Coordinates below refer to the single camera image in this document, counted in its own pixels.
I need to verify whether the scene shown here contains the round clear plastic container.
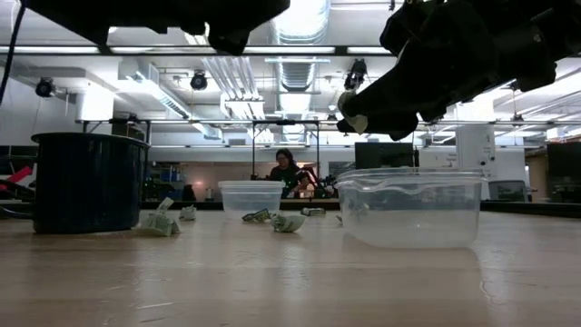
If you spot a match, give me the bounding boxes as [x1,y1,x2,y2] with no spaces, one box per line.
[217,180,287,222]

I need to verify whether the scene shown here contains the candy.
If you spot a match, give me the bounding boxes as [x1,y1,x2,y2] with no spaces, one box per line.
[241,208,272,223]

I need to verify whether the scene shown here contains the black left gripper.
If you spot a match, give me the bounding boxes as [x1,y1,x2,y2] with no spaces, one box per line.
[181,0,291,56]

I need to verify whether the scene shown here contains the silver ceiling duct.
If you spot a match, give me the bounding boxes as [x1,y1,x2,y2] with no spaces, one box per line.
[270,0,331,143]

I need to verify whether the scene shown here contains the black monitor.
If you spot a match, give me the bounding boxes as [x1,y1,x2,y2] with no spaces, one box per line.
[354,142,419,171]

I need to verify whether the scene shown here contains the dark round bin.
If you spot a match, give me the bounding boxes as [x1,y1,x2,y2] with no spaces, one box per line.
[0,132,152,235]

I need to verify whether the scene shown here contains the large dark screen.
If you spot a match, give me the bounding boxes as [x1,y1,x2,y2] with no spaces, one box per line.
[547,142,581,203]

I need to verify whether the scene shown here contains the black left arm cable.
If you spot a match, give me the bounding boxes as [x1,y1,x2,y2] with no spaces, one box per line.
[0,0,25,106]

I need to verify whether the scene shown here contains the rectangular clear plastic container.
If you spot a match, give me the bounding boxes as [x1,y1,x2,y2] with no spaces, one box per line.
[334,166,486,250]

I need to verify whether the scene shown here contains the black low table rail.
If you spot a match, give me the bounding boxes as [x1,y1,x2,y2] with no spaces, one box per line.
[0,199,581,218]

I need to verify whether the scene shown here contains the person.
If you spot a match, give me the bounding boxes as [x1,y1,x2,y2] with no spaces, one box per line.
[268,147,314,200]

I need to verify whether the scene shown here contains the white pillar box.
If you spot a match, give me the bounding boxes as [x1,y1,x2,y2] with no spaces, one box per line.
[455,123,497,183]

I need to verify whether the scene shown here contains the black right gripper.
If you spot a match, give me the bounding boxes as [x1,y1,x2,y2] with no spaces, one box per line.
[336,0,559,142]

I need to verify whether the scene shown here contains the red object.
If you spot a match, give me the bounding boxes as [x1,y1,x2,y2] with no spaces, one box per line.
[0,165,35,192]

